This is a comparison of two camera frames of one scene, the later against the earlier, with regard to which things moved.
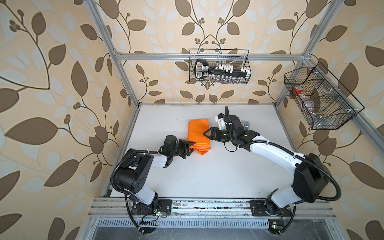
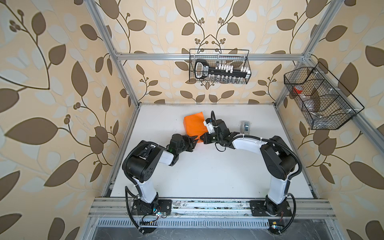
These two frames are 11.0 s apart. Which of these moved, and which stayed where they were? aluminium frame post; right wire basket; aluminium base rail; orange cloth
Moved: orange cloth
Stayed: aluminium frame post; right wire basket; aluminium base rail
